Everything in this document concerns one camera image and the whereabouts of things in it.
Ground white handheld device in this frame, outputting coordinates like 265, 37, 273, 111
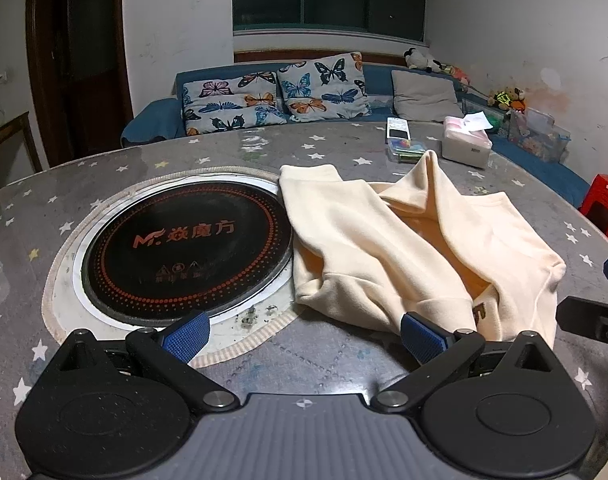
386, 116, 411, 145

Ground black round induction cooktop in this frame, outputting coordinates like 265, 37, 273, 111
80, 180, 295, 322

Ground black and white plush toy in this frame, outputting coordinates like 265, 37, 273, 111
404, 47, 445, 73

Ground wide butterfly print cushion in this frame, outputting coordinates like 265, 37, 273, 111
182, 71, 289, 136

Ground pink plush toy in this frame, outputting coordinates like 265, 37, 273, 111
441, 64, 472, 88

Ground square butterfly print cushion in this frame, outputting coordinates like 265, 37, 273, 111
276, 52, 372, 123

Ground cream sweatshirt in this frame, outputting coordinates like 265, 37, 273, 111
279, 150, 567, 346

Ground red plastic stool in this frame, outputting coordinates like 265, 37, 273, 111
578, 174, 608, 247

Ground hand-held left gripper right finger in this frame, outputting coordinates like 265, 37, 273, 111
371, 311, 565, 411

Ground small clear plastic box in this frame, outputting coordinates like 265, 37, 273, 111
390, 137, 431, 164

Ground plain grey cushion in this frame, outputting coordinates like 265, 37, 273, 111
391, 69, 465, 123

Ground dark wooden door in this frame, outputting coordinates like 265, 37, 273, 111
26, 0, 134, 168

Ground blue sofa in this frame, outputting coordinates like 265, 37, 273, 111
120, 62, 592, 208

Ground grey star-print tablecloth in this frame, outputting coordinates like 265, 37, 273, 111
0, 122, 608, 461

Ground clear toy storage box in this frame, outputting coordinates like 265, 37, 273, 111
506, 107, 572, 163

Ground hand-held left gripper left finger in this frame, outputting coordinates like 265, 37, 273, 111
48, 310, 239, 412

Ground orange and yellow plush toys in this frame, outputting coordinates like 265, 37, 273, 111
486, 86, 528, 113

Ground white tissue box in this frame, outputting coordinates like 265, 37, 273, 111
441, 112, 494, 169

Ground wooden side table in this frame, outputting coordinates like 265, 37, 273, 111
0, 111, 43, 201

